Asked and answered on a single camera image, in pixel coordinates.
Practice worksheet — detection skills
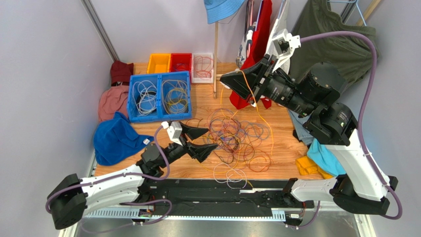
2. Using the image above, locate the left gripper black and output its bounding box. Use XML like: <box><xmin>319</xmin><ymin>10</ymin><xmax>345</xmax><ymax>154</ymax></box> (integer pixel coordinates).
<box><xmin>159</xmin><ymin>122</ymin><xmax>218</xmax><ymax>169</ymax></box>

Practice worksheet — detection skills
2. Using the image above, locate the yellow cable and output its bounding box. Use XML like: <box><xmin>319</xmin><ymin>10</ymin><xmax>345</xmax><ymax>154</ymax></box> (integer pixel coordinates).
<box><xmin>161</xmin><ymin>79</ymin><xmax>190</xmax><ymax>115</ymax></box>
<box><xmin>219</xmin><ymin>70</ymin><xmax>274</xmax><ymax>157</ymax></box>

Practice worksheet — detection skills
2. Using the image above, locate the orange cable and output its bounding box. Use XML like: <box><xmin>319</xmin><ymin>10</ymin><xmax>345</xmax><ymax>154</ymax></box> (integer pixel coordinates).
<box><xmin>193</xmin><ymin>55</ymin><xmax>214</xmax><ymax>79</ymax></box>

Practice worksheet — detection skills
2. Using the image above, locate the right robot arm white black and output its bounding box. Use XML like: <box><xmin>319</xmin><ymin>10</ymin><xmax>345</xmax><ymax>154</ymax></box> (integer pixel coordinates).
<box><xmin>220</xmin><ymin>55</ymin><xmax>398</xmax><ymax>216</ymax></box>

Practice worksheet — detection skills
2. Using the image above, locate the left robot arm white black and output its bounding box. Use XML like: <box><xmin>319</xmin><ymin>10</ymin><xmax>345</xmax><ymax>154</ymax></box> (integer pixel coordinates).
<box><xmin>45</xmin><ymin>121</ymin><xmax>218</xmax><ymax>230</ymax></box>

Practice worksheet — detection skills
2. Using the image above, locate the white printed shirt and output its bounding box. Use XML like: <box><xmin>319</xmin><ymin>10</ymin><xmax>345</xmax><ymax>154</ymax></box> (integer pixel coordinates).
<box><xmin>235</xmin><ymin>22</ymin><xmax>257</xmax><ymax>69</ymax></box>

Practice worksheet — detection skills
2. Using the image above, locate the white small bin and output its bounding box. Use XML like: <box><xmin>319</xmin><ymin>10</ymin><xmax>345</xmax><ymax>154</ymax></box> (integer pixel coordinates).
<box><xmin>192</xmin><ymin>53</ymin><xmax>214</xmax><ymax>83</ymax></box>

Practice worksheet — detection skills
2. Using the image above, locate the red garment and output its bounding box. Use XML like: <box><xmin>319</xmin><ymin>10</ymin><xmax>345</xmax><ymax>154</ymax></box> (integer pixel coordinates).
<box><xmin>229</xmin><ymin>0</ymin><xmax>272</xmax><ymax>110</ymax></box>

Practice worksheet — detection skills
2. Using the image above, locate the blue double bin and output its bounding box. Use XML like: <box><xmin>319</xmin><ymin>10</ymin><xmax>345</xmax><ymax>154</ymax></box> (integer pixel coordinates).
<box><xmin>126</xmin><ymin>71</ymin><xmax>193</xmax><ymax>123</ymax></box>

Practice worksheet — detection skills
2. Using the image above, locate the wooden rack pole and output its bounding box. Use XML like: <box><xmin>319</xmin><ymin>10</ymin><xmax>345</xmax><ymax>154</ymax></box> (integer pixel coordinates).
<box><xmin>213</xmin><ymin>21</ymin><xmax>219</xmax><ymax>99</ymax></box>

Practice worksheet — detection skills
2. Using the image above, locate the red small bin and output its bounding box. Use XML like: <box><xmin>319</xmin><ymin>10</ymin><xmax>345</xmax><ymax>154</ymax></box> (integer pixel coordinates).
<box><xmin>169</xmin><ymin>53</ymin><xmax>192</xmax><ymax>72</ymax></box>

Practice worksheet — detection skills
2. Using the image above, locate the pink tank top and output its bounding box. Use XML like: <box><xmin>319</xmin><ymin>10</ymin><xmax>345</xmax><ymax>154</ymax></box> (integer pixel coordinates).
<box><xmin>265</xmin><ymin>0</ymin><xmax>292</xmax><ymax>73</ymax></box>

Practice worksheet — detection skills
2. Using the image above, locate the blue bucket hat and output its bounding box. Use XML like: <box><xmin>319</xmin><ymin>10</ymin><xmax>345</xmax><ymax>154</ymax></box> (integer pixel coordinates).
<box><xmin>204</xmin><ymin>0</ymin><xmax>245</xmax><ymax>24</ymax></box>

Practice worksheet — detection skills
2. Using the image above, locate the grey cloth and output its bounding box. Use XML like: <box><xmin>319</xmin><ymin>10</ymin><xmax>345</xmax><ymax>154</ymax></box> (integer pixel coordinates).
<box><xmin>288</xmin><ymin>110</ymin><xmax>314</xmax><ymax>147</ymax></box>

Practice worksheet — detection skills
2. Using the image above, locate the blue cloth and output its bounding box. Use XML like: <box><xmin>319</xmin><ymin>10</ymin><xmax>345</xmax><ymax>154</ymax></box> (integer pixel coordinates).
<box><xmin>93</xmin><ymin>112</ymin><xmax>154</xmax><ymax>166</ymax></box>

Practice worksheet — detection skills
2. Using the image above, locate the yellow small bin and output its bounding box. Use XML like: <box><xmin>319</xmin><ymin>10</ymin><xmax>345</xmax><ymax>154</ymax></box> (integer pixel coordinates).
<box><xmin>147</xmin><ymin>53</ymin><xmax>171</xmax><ymax>74</ymax></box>

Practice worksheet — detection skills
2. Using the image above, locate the pink cloth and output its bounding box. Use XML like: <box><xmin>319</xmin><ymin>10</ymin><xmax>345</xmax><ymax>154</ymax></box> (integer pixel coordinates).
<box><xmin>98</xmin><ymin>85</ymin><xmax>129</xmax><ymax>122</ymax></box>

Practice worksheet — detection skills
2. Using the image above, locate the cyan cloth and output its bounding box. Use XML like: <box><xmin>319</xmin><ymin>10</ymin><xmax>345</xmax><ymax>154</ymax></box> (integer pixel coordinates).
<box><xmin>307</xmin><ymin>138</ymin><xmax>346</xmax><ymax>177</ymax></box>

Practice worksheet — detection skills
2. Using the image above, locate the dark red cloth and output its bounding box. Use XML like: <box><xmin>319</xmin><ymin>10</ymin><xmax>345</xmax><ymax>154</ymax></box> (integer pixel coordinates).
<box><xmin>110</xmin><ymin>60</ymin><xmax>134</xmax><ymax>86</ymax></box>

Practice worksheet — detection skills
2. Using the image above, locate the yellow cloth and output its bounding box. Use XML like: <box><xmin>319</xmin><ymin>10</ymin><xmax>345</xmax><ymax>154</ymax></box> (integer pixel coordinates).
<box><xmin>295</xmin><ymin>156</ymin><xmax>333</xmax><ymax>179</ymax></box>

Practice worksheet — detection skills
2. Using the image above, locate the olive green shirt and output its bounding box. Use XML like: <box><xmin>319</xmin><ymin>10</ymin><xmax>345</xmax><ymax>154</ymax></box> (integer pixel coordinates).
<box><xmin>289</xmin><ymin>0</ymin><xmax>376</xmax><ymax>85</ymax></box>

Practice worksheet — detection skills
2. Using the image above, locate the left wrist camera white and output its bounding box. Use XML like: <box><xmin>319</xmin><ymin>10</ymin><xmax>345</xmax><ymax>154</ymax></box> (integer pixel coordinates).
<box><xmin>161</xmin><ymin>121</ymin><xmax>182</xmax><ymax>145</ymax></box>

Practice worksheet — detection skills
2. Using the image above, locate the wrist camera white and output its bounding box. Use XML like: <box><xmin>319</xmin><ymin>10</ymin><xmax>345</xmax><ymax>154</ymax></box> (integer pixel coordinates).
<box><xmin>265</xmin><ymin>29</ymin><xmax>301</xmax><ymax>73</ymax></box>
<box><xmin>161</xmin><ymin>121</ymin><xmax>182</xmax><ymax>145</ymax></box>

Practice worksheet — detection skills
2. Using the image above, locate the tangled coloured cable pile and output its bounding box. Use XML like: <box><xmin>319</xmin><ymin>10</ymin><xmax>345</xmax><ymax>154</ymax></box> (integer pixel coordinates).
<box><xmin>184</xmin><ymin>108</ymin><xmax>275</xmax><ymax>190</ymax></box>

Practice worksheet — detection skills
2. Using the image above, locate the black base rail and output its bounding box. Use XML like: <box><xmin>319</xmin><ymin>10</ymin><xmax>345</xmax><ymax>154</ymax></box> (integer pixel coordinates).
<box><xmin>134</xmin><ymin>179</ymin><xmax>314</xmax><ymax>217</ymax></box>

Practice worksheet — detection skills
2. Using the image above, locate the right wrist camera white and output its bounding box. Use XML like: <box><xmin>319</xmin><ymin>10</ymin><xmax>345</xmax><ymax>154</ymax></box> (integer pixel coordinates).
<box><xmin>265</xmin><ymin>29</ymin><xmax>301</xmax><ymax>73</ymax></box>

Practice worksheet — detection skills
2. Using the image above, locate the metal corner post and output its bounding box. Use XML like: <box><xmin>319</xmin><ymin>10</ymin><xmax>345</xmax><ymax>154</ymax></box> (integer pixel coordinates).
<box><xmin>81</xmin><ymin>0</ymin><xmax>120</xmax><ymax>61</ymax></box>

